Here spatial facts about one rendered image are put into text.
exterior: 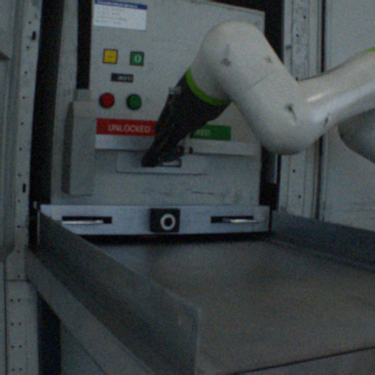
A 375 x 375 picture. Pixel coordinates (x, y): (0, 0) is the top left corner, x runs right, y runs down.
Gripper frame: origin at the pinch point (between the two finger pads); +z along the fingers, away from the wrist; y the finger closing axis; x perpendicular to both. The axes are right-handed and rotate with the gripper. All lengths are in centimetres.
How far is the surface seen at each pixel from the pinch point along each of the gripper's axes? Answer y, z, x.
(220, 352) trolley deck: 46, -43, -17
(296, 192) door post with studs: 4.5, 5.8, 37.8
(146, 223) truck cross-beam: 9.4, 12.2, 1.4
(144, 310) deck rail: 40, -38, -23
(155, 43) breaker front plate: -24.6, -6.0, 1.7
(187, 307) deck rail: 42, -48, -23
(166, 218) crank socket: 9.4, 9.0, 4.9
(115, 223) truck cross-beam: 9.2, 12.1, -5.5
